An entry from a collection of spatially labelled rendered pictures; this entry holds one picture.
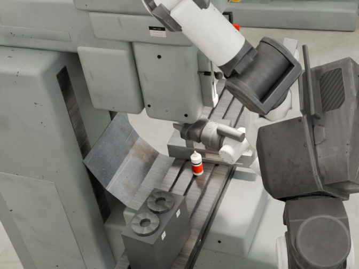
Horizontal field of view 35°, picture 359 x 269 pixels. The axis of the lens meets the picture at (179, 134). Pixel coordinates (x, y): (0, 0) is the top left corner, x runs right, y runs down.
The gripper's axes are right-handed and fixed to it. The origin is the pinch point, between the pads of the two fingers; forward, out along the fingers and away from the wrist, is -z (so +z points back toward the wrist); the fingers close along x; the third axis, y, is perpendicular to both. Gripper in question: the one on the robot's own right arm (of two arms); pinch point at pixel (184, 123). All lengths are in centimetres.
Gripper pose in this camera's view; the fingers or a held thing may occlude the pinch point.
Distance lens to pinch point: 203.8
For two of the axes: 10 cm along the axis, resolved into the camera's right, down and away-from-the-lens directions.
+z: 7.6, 3.3, -5.7
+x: -6.4, 5.5, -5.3
